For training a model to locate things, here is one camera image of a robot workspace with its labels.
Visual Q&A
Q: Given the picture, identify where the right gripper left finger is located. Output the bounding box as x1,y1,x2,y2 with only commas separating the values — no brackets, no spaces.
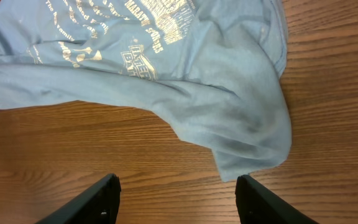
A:
37,174,121,224

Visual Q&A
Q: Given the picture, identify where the light blue t-shirt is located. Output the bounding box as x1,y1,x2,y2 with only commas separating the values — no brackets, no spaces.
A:
0,0,291,181

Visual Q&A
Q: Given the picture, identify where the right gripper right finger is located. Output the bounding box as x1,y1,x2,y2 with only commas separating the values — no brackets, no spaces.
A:
235,175,317,224

